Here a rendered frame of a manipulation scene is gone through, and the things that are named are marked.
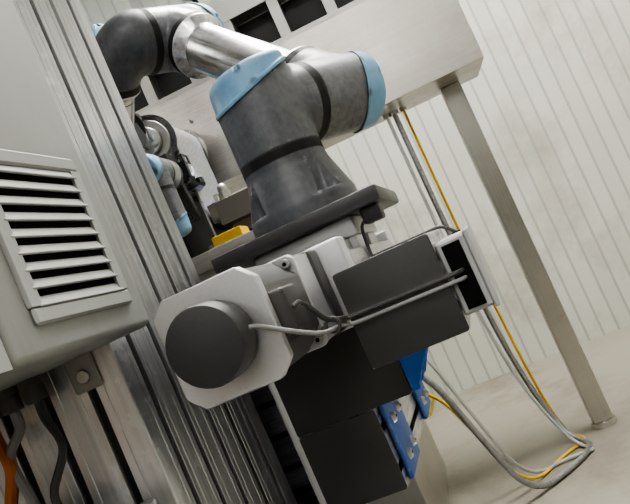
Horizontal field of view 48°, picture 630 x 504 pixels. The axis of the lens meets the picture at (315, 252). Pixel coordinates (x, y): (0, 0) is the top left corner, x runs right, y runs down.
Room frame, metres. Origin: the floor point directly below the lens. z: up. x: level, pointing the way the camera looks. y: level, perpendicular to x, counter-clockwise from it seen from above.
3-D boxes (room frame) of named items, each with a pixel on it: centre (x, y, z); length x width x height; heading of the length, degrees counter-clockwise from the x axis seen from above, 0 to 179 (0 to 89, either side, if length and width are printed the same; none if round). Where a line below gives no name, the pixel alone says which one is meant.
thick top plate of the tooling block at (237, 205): (1.93, 0.07, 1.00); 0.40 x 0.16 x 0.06; 171
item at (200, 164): (1.91, 0.20, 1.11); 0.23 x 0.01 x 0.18; 171
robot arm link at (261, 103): (0.95, -0.02, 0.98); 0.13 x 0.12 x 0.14; 127
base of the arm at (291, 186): (0.95, -0.01, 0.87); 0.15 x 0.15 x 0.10
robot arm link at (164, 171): (1.52, 0.26, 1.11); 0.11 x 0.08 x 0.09; 171
